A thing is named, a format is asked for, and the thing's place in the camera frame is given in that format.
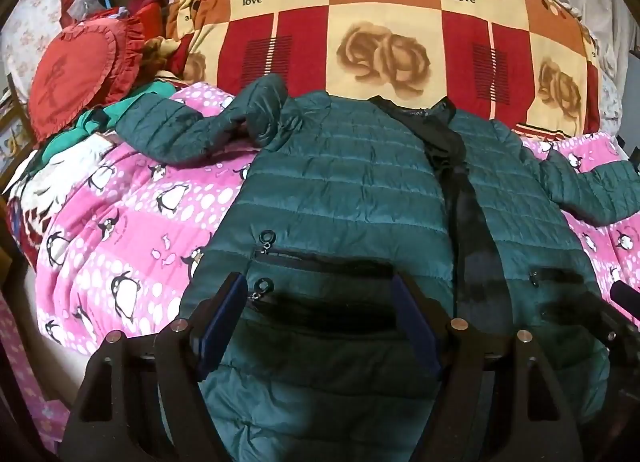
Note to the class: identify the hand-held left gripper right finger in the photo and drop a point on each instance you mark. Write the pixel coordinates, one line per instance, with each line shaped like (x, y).
(416, 327)

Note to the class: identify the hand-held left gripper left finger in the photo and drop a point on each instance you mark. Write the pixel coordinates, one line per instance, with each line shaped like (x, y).
(224, 324)

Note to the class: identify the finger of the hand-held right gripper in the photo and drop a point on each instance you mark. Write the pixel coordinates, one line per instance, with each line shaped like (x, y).
(626, 299)

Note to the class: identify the teal puffer jacket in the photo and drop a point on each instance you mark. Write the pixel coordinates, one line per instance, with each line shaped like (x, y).
(350, 192)

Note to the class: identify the pile of clothes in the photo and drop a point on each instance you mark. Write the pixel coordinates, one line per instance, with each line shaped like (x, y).
(30, 17)

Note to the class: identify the pink penguin print blanket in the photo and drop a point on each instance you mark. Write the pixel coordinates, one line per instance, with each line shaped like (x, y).
(140, 222)

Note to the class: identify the pink floral box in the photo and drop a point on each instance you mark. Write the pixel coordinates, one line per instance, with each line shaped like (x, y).
(22, 357)

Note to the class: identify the white and red cloth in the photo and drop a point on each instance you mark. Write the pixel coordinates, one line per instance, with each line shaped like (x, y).
(35, 187)

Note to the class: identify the green cloth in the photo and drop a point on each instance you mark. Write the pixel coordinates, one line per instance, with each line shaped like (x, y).
(100, 115)

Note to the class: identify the brown-haired doll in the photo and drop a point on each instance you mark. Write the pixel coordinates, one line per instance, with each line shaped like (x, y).
(162, 50)

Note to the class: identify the red heart-shaped ruffled pillow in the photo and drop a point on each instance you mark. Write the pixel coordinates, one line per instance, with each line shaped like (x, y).
(75, 72)

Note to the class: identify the rose print checkered quilt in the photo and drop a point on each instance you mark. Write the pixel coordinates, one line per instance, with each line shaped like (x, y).
(380, 17)

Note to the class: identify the red garment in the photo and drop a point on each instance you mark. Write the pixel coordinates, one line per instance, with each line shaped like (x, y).
(150, 10)

